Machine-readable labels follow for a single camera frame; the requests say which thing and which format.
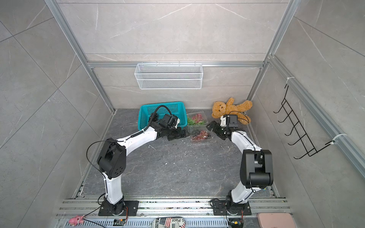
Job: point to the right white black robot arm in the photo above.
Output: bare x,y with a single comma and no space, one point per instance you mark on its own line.
256,168

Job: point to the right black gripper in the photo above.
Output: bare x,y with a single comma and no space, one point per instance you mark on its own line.
216,130

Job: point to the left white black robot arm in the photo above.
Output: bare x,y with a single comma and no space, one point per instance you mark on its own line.
112,158

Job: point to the white wire mesh shelf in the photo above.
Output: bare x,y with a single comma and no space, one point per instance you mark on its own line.
157,76

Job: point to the clear clamshell container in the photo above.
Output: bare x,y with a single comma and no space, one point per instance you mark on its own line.
194,128
202,113

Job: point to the red grape bunch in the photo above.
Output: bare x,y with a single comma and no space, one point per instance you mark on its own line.
198,119
200,135

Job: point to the brown teddy bear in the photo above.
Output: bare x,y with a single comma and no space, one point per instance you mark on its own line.
220,109

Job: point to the black wire hook rack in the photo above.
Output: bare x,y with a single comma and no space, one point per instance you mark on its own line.
298,129

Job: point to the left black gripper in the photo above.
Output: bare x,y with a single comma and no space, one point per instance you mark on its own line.
179,134

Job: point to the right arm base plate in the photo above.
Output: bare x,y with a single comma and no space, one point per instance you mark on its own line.
225,208

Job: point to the pink plush toy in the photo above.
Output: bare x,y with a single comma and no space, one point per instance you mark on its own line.
75,221

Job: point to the pink pad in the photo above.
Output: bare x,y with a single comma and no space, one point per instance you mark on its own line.
276,220

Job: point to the green grape bunch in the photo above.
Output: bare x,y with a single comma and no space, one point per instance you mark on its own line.
191,123

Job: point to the teal plastic basket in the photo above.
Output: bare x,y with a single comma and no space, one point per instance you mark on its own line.
176,108

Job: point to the flag pattern object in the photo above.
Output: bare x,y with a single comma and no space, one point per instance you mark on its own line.
169,222

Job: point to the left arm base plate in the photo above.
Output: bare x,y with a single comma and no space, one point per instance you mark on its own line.
120,209

